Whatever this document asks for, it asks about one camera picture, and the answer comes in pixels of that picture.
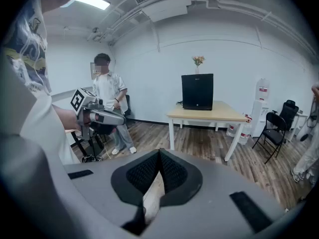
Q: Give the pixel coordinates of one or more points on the ceiling air conditioner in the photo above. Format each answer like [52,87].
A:
[164,6]

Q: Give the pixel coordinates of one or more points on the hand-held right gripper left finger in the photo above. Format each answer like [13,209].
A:
[99,190]

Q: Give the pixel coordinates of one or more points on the ceiling smoke detector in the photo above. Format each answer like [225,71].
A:
[96,30]

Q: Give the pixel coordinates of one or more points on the clear dispenser water bottle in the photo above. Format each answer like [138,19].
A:
[262,88]

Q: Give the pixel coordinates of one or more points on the person's left hand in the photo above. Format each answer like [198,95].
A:
[86,119]

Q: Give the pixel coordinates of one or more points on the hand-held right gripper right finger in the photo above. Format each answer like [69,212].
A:
[211,208]

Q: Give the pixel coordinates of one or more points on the rectangular ceiling light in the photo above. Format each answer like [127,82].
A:
[92,2]

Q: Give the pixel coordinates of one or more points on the white water dispenser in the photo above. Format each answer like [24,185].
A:
[259,118]

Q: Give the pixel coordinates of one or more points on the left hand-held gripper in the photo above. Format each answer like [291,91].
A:
[79,99]

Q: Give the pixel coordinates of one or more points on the person's left forearm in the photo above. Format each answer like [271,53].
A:
[66,118]

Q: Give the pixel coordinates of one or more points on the clear water jug red cap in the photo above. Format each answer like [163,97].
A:
[244,133]
[231,130]

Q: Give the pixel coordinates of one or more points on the black folding chair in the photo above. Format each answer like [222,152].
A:
[274,133]

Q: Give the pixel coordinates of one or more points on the black mesh office chair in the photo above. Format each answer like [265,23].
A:
[289,113]

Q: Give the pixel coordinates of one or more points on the wooden desk black legs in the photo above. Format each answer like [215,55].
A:
[84,146]

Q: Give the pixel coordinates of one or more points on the black mini fridge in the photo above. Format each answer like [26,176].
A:
[197,91]

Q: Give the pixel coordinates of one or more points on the light wooden table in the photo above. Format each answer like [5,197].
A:
[219,113]

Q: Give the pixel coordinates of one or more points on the person's white printed t-shirt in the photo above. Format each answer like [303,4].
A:
[30,83]

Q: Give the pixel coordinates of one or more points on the white desk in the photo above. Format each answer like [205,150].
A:
[300,116]

